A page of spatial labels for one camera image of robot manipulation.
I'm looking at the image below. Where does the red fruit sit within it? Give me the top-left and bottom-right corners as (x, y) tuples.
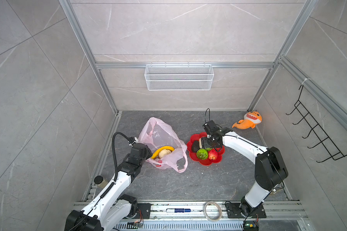
(208, 149), (218, 160)

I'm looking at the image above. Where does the red flower-shaped bowl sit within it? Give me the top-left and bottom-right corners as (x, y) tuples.
(187, 132), (225, 166)

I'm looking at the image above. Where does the pink plastic bag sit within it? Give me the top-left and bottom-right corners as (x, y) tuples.
(138, 117), (188, 173)

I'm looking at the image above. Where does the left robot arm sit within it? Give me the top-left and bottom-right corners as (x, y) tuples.
(64, 143), (152, 231)

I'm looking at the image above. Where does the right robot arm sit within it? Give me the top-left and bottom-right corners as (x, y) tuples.
(201, 120), (288, 217)

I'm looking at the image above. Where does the pale round fruit in bag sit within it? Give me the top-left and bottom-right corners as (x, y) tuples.
(158, 149), (172, 159)

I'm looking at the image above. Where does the yellow banana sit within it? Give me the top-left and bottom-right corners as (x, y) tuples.
(151, 146), (175, 159)

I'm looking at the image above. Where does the orange shark plush toy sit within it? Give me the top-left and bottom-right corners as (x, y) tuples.
(232, 111), (262, 130)

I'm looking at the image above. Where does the blue white marker pen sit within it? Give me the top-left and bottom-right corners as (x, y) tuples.
(166, 208), (191, 214)

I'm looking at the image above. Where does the white tape roll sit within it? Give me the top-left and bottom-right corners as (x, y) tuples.
(203, 201), (223, 222)

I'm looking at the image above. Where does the black corrugated cable conduit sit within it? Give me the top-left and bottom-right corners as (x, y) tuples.
(111, 132), (136, 182)

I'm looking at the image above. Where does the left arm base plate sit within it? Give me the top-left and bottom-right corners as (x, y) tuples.
(127, 203), (152, 219)

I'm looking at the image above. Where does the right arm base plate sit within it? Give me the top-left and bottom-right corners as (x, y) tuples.
(224, 201), (267, 218)

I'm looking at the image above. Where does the white wire mesh basket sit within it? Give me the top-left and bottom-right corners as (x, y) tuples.
(144, 64), (215, 91)

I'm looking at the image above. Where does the black wire hook rack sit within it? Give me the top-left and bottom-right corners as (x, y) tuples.
(286, 85), (347, 163)

